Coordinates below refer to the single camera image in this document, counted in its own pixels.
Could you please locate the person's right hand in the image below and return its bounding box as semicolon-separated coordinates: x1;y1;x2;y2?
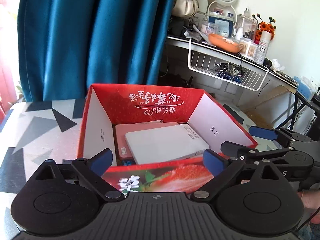
297;190;320;213

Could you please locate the orange oval dish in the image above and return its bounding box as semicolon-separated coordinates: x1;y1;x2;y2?
208;34;243;54

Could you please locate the cotton swab box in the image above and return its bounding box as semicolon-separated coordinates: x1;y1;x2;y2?
239;38;258;61

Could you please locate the white power bank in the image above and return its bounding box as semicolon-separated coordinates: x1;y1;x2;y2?
125;124;209;165

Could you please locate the white brush holder cup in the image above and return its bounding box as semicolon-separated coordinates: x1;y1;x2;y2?
197;0;208;14

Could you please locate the beige pumpkin bag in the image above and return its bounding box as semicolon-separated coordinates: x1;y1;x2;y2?
171;0;199;18

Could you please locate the pink printed backdrop cloth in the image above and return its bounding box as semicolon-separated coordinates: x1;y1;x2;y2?
1;0;21;120

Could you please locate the pink power bank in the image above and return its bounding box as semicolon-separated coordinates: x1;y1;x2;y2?
115;121;178;160

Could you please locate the blue battery pack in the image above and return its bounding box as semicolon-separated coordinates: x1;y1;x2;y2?
121;159;136;166

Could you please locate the red strawberry cardboard box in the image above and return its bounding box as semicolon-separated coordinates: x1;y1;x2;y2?
78;84;257;193

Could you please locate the white wire basket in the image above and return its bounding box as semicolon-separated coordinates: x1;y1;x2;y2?
187;40;269;92

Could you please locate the white spray bottle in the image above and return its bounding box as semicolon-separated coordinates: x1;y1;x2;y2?
254;31;272;65

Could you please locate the blue velvet curtain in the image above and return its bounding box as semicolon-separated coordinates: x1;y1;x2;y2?
17;0;174;101

